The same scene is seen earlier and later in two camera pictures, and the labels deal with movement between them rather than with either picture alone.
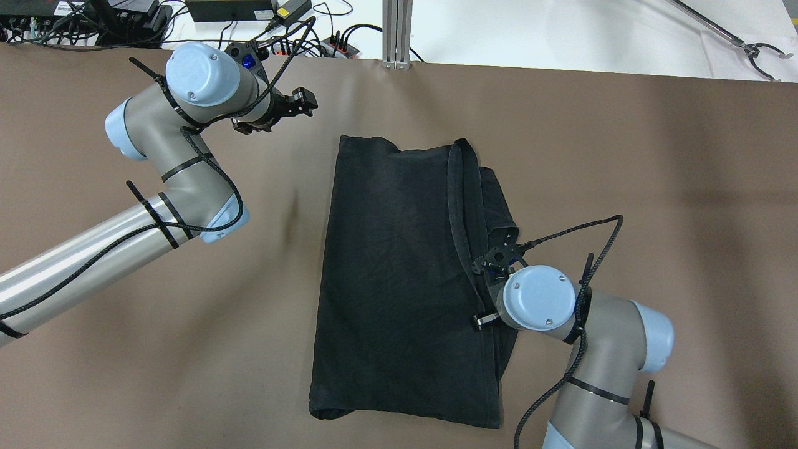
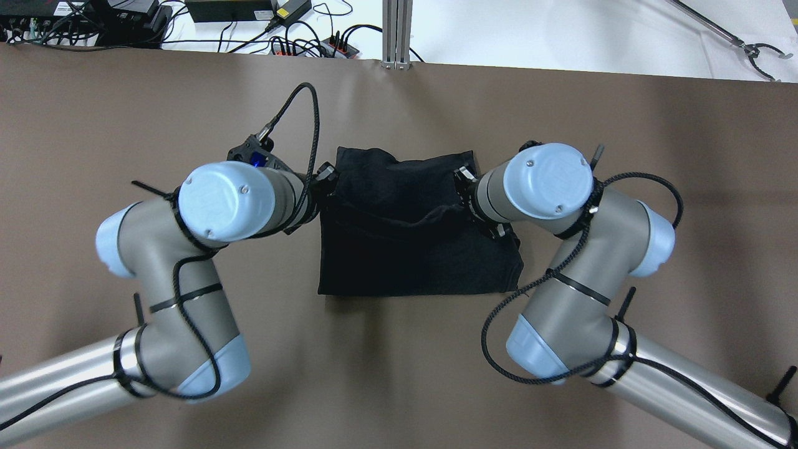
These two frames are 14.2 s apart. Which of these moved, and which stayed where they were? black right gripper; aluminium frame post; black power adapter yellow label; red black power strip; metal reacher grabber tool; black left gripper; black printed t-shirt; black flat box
Moved: black printed t-shirt; black left gripper; black right gripper
Stayed: red black power strip; black power adapter yellow label; metal reacher grabber tool; aluminium frame post; black flat box
